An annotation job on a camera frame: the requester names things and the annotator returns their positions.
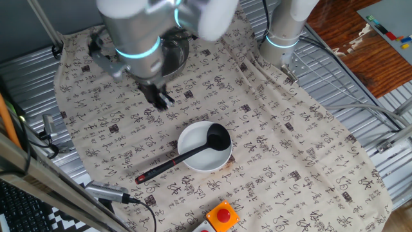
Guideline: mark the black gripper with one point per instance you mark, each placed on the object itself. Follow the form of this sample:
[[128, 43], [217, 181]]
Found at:
[[149, 90]]

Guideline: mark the black ladle with red trim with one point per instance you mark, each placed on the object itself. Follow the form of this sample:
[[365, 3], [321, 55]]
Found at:
[[219, 138]]

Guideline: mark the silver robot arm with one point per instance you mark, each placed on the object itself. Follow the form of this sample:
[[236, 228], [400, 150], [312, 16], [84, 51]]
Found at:
[[135, 29]]

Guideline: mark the white bowl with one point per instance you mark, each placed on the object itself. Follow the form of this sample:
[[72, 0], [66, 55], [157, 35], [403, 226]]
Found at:
[[196, 141]]

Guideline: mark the orange box with red button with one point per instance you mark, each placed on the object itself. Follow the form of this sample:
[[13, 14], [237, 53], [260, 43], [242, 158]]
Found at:
[[222, 216]]

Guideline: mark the grey box with mushroom button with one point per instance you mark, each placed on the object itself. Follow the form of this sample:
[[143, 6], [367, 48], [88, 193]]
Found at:
[[203, 228]]

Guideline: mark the calligraphy print tablecloth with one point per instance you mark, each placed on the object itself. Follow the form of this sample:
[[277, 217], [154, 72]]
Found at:
[[289, 145]]

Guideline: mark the thin metal rod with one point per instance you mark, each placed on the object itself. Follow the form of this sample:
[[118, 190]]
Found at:
[[45, 24]]

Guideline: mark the black white checkerboard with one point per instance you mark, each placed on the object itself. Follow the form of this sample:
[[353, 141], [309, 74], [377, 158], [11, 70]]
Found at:
[[69, 222]]

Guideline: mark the orange pole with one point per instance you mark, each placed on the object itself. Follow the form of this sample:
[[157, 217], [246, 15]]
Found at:
[[8, 122]]

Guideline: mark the black keyboard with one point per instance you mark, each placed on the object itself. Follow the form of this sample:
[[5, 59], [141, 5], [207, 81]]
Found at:
[[22, 209]]

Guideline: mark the wooden table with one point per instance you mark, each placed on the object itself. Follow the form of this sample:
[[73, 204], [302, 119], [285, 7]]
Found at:
[[360, 51]]

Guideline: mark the red block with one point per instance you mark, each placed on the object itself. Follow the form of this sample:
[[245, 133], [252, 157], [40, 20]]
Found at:
[[391, 35]]

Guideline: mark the grey board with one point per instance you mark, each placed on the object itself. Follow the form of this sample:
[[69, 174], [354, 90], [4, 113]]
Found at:
[[392, 16]]

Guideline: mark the yellow block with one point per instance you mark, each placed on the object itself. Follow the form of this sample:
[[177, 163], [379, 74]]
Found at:
[[405, 46]]

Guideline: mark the blue block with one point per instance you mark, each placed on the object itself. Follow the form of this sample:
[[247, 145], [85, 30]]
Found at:
[[406, 39]]

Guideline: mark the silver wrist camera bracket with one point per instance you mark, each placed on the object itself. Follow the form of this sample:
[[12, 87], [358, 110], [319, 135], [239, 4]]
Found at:
[[106, 62]]

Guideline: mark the grey depth camera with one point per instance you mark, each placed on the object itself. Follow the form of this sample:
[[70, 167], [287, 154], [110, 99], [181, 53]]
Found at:
[[106, 191]]

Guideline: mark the small grey camera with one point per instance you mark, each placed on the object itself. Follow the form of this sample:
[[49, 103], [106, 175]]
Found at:
[[49, 125]]

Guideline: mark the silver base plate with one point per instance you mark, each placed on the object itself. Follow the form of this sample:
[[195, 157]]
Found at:
[[294, 66]]

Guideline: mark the aluminium frame bar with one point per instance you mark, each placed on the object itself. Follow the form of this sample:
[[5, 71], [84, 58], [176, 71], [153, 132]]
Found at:
[[48, 180]]

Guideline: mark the metal corner bracket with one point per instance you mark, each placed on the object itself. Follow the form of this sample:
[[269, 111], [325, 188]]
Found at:
[[386, 145]]

